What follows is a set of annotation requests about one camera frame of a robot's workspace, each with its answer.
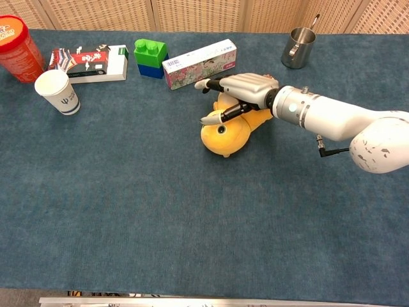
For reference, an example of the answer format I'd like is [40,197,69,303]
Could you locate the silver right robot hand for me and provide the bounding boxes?
[194,72,280,126]

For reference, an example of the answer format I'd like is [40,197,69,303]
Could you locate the yellow plush toy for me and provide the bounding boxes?
[199,74,276,157]

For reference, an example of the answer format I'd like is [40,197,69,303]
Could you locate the blue plastic building block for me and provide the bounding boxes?
[137,53,169,80]

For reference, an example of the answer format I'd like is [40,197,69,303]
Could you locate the green plastic building block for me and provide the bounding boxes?
[133,38,169,69]

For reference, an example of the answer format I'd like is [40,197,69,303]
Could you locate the floral pink white box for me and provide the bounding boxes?
[162,38,238,91]

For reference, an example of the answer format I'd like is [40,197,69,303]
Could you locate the stainless steel pitcher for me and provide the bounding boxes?
[281,13,321,70]

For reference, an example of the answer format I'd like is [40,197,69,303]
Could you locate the woven rattan folding screen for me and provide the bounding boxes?
[0,0,409,35]

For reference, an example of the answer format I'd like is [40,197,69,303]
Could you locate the blue felt table cloth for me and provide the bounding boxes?
[0,29,409,307]

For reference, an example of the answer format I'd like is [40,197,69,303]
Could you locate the red black white box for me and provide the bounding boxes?
[48,44,130,84]

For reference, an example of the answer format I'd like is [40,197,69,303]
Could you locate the white paper cup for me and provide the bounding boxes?
[34,69,81,116]

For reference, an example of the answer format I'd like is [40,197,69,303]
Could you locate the red cylindrical snack canister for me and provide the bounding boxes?
[0,15,47,84]

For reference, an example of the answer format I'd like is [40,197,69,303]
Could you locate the black arm cable connector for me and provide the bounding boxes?
[315,134,351,158]

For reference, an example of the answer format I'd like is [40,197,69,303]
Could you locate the silver metal rail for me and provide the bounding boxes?
[38,296,378,307]

